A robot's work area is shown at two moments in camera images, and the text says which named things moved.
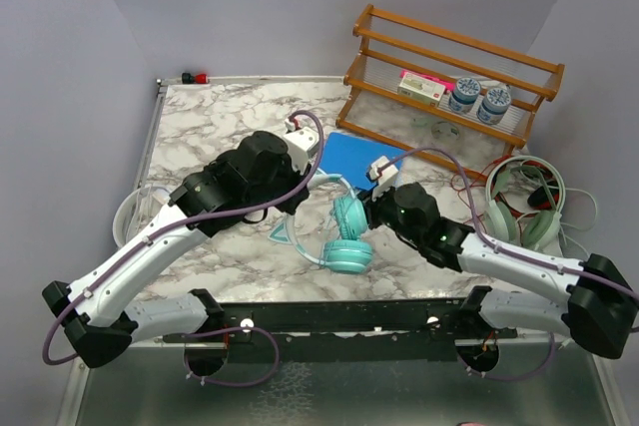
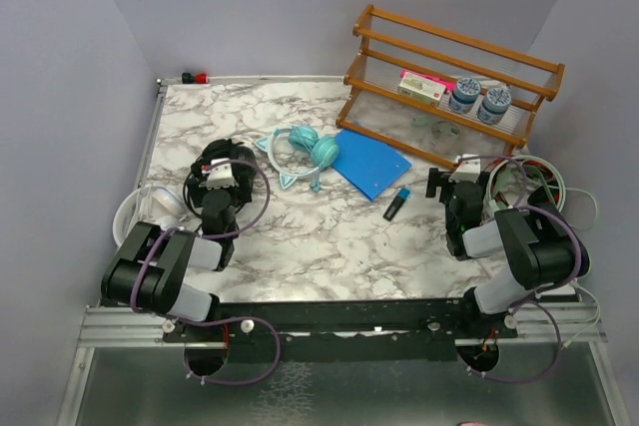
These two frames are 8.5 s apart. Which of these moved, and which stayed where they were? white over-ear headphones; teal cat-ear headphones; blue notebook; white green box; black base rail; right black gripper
Moved: right black gripper; teal cat-ear headphones
Stayed: white green box; black base rail; white over-ear headphones; blue notebook
